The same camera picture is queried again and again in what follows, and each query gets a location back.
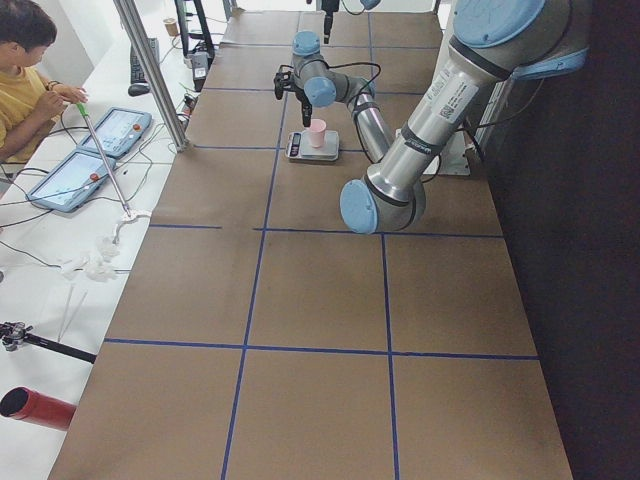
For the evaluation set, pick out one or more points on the teach pendant tablet near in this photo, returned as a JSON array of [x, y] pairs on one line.
[[70, 184]]

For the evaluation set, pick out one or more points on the digital kitchen scale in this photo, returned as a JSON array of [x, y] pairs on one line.
[[300, 149]]

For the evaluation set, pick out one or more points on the black keyboard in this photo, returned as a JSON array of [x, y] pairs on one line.
[[137, 74]]

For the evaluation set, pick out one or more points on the green handled reacher stick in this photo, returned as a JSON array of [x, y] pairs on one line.
[[129, 215]]

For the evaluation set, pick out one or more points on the black tripod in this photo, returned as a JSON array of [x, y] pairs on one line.
[[14, 335]]

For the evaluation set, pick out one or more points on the person in yellow shirt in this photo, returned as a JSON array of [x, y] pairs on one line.
[[30, 103]]

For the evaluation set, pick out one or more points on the red cylinder bottle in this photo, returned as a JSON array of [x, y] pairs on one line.
[[33, 407]]

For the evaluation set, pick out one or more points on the teach pendant tablet far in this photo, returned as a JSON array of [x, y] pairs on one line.
[[119, 129]]

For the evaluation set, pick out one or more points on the pink cup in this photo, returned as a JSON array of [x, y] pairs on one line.
[[316, 132]]

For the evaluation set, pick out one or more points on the aluminium frame post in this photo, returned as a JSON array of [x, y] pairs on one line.
[[136, 32]]

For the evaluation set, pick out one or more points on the teach pendant tablet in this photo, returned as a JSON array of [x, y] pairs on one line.
[[70, 184], [119, 129]]

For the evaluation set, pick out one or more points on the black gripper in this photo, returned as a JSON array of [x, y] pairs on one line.
[[304, 101]]

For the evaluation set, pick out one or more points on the black computer mouse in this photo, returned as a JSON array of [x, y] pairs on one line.
[[138, 89]]

